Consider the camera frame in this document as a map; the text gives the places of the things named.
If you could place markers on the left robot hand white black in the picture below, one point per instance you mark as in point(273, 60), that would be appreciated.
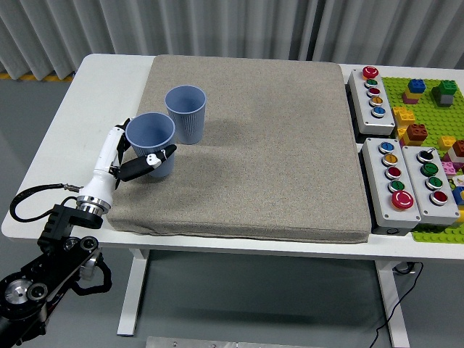
point(103, 163)

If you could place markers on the blue ribbed plastic cup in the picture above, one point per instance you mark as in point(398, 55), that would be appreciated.
point(152, 130)
point(190, 123)

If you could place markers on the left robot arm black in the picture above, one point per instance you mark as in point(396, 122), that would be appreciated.
point(59, 221)

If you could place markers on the white table leg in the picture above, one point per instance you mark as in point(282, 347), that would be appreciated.
point(393, 308)
point(130, 297)

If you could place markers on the grey-brown fabric mat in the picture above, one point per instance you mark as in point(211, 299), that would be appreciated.
point(272, 163)

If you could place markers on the grey pleated curtain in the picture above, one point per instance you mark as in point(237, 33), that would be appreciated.
point(217, 25)

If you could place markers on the grey five-button control box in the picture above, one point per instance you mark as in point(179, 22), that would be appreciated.
point(385, 208)
point(377, 125)

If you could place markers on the brown orange brick stack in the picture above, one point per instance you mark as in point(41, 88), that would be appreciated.
point(416, 132)

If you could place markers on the blue yellow pink brick stack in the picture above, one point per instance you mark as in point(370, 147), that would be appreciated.
point(416, 87)

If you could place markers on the green brick baseplate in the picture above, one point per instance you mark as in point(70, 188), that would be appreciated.
point(427, 112)

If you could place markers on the grey control box black knob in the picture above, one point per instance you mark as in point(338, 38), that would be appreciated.
point(438, 214)

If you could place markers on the pink toy brick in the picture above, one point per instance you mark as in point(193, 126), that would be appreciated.
point(447, 168)

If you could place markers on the green grey brick stack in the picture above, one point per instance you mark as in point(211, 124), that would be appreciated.
point(446, 88)

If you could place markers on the brown white pink brick stack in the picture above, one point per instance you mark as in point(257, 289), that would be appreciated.
point(459, 146)

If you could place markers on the blue yellow toy brick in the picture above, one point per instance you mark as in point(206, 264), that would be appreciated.
point(459, 194)

